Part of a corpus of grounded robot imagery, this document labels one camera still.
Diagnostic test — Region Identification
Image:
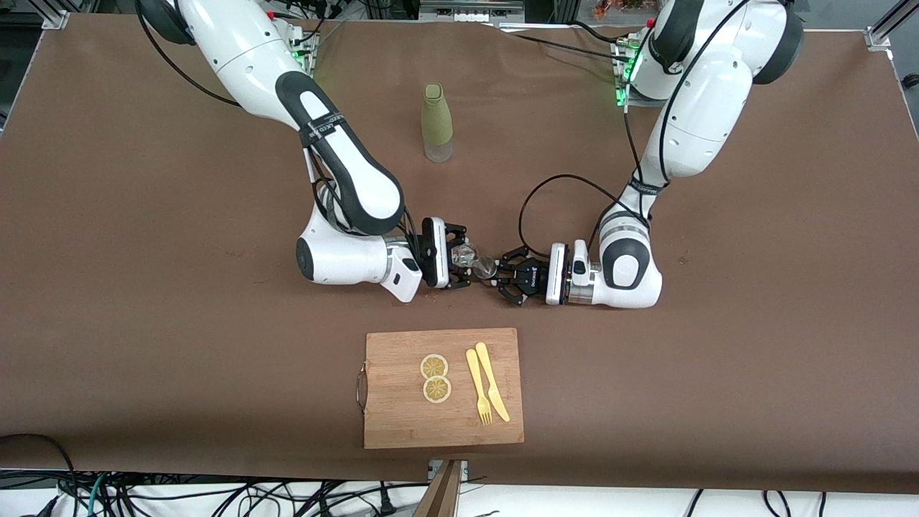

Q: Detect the yellow plastic knife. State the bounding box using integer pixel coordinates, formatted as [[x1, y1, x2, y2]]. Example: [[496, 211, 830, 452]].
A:
[[475, 342, 511, 423]]

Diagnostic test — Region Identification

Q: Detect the yellow plastic fork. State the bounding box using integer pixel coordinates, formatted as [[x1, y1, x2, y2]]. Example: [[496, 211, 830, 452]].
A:
[[465, 348, 494, 426]]

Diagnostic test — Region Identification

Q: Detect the green sleeved glass bottle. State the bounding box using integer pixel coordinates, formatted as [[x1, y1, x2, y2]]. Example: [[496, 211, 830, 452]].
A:
[[421, 83, 454, 164]]

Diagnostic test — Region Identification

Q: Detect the wooden cutting board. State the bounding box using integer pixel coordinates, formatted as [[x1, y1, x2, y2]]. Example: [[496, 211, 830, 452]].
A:
[[355, 327, 525, 450]]

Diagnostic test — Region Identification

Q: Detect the grey metal equipment rack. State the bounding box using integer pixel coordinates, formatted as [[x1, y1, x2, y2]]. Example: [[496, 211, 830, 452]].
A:
[[419, 0, 525, 22]]

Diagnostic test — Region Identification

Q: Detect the brown table cover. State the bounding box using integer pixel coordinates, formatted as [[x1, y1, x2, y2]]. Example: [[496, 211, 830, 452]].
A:
[[0, 14, 919, 495]]

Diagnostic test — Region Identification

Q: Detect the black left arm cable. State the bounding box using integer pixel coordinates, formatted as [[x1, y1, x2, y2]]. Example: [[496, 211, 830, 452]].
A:
[[517, 0, 751, 252]]

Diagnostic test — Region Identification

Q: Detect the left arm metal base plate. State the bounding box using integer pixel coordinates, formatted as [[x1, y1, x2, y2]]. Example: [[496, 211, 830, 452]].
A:
[[610, 39, 647, 108]]

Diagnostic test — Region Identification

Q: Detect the black tabletop cable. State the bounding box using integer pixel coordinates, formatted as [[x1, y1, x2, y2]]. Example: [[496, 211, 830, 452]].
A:
[[495, 25, 633, 62]]

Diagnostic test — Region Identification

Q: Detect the wooden post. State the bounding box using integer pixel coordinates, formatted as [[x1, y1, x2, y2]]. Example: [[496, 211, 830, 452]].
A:
[[416, 460, 464, 517]]

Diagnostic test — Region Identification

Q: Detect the aluminium frame profile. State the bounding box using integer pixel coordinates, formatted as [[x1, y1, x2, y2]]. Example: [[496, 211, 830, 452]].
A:
[[39, 0, 73, 29], [865, 0, 919, 51]]

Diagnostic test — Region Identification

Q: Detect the thick black floor cable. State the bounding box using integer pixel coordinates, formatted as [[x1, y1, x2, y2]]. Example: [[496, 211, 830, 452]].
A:
[[0, 433, 80, 517]]

